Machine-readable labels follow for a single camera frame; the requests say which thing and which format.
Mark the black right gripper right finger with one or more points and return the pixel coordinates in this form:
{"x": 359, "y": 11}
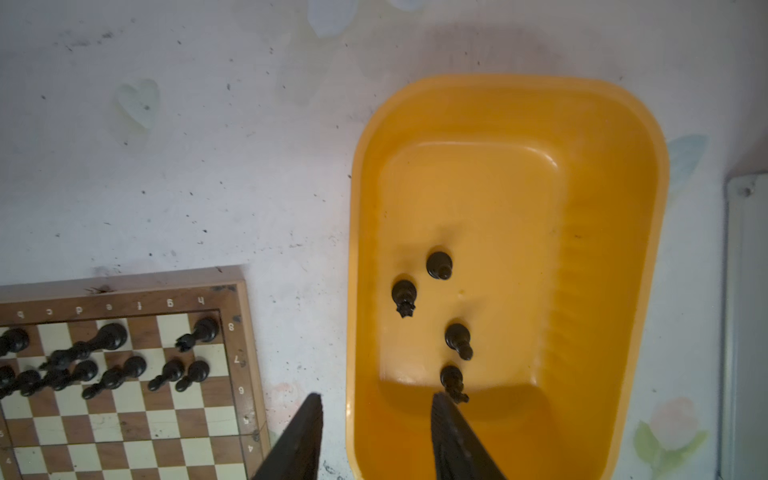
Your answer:
{"x": 458, "y": 453}

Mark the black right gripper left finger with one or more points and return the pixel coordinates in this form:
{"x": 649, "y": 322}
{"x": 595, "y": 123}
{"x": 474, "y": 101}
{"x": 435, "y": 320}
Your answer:
{"x": 296, "y": 455}

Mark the black chess queen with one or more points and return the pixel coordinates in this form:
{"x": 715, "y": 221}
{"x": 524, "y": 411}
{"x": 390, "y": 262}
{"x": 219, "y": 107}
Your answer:
{"x": 404, "y": 294}

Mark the black chess piece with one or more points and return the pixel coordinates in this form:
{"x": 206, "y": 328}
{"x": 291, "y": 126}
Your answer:
{"x": 439, "y": 265}

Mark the black chess knight in bin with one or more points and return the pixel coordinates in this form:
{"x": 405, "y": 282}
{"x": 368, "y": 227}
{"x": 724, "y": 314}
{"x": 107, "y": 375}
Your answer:
{"x": 451, "y": 379}

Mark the wooden chess board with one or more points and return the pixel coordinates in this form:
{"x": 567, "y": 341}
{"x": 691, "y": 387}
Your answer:
{"x": 216, "y": 429}

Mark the black chess pawn in bin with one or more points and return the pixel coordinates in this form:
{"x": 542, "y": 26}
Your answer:
{"x": 458, "y": 338}

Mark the black pawn on board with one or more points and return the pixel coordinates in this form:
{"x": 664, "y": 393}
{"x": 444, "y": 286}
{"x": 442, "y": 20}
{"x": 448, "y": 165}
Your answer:
{"x": 172, "y": 371}
{"x": 197, "y": 372}
{"x": 114, "y": 377}
{"x": 61, "y": 379}

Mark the black chess rook on board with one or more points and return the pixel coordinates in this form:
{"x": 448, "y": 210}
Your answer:
{"x": 205, "y": 330}

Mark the yellow plastic bin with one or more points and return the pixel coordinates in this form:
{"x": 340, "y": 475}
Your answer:
{"x": 549, "y": 194}

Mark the grey metal box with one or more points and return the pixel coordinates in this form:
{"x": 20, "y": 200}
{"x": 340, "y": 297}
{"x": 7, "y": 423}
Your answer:
{"x": 743, "y": 431}

